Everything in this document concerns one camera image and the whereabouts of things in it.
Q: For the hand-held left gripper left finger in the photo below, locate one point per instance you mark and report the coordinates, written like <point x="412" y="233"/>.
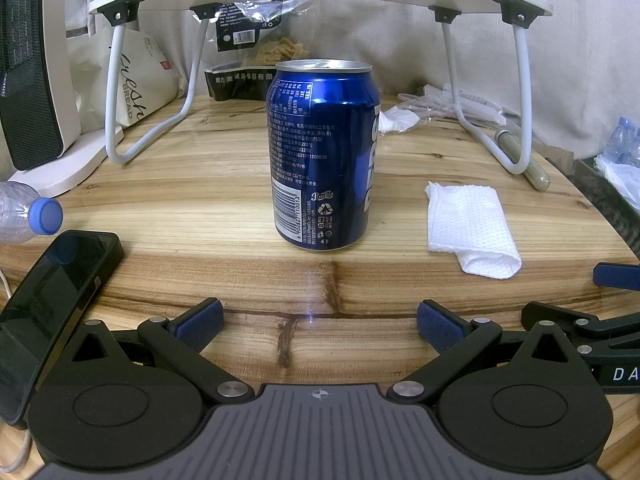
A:
<point x="202" y="327"/>

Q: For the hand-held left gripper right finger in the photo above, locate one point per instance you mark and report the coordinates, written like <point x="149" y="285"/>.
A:
<point x="435" y="327"/>

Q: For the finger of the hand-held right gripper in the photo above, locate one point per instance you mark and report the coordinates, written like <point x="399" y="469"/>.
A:
<point x="595" y="332"/>
<point x="615" y="277"/>

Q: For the blue soda can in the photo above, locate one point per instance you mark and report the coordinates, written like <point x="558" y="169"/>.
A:
<point x="320" y="160"/>

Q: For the grey patterned cloth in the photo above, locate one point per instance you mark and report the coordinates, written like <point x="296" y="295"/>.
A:
<point x="620" y="215"/>

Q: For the clear plastic bag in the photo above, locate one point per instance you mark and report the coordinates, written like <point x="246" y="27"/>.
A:
<point x="622" y="175"/>

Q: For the white folded paper towel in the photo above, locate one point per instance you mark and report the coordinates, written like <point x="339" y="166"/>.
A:
<point x="470" y="225"/>

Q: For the cardboard box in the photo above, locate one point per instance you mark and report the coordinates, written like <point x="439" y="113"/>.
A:
<point x="560" y="157"/>

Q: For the olive glass tube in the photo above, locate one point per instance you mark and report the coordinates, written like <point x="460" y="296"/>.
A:
<point x="535" y="170"/>

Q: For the pack of water bottles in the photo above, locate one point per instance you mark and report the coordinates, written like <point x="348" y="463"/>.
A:
<point x="622" y="140"/>

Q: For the black smartphone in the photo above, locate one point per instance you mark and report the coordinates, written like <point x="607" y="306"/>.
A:
<point x="55" y="305"/>

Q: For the crumpled white tissue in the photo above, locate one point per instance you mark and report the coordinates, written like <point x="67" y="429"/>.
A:
<point x="397" y="120"/>

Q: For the clear plastic bottle blue cap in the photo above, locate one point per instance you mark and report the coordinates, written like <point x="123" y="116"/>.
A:
<point x="20" y="215"/>

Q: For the clear plastic packet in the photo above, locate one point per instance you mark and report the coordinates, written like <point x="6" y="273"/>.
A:
<point x="440" y="100"/>

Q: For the white paper bread bag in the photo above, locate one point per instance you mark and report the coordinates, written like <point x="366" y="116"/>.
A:
<point x="145" y="75"/>

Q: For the white heater black grille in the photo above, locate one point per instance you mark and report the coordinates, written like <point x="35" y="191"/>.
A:
<point x="35" y="75"/>

